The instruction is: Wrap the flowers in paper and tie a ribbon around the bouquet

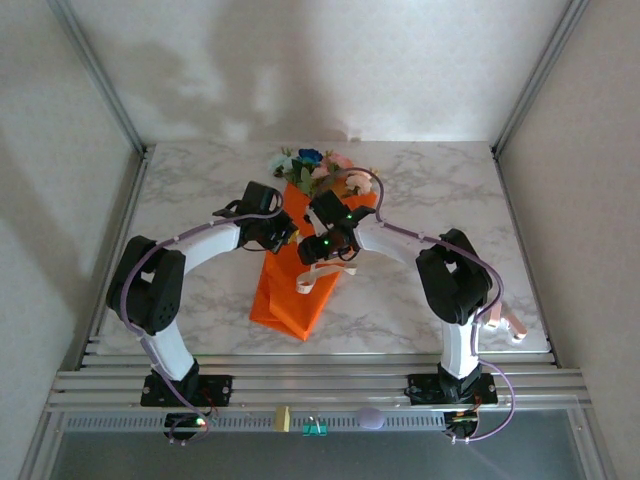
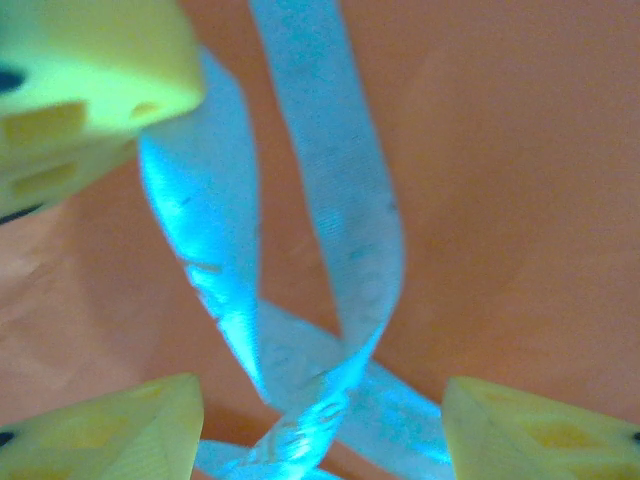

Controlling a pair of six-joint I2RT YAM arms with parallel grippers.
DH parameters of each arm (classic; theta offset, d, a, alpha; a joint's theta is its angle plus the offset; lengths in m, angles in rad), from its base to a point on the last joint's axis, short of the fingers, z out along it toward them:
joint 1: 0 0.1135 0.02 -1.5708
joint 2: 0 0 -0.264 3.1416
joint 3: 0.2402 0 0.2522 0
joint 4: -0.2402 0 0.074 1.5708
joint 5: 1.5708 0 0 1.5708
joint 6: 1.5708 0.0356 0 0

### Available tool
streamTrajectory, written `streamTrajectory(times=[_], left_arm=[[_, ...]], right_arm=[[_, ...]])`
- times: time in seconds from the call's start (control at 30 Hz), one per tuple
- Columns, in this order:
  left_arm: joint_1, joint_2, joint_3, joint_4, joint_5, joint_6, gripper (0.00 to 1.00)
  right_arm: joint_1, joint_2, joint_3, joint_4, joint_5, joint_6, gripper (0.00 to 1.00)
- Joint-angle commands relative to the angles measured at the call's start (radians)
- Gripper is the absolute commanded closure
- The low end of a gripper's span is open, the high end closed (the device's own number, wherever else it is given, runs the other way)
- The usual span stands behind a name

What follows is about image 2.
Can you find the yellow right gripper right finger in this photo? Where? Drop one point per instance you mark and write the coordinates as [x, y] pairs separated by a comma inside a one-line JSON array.
[[540, 435]]

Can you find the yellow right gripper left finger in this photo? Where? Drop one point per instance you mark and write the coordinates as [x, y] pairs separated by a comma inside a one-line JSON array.
[[100, 435]]

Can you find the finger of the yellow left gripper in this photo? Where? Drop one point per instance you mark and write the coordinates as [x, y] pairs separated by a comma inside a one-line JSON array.
[[90, 65]]

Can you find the orange wrapping paper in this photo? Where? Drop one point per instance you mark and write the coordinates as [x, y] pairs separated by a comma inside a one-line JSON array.
[[500, 200]]

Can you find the cream printed ribbon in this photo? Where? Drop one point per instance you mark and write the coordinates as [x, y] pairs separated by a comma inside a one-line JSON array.
[[350, 225]]

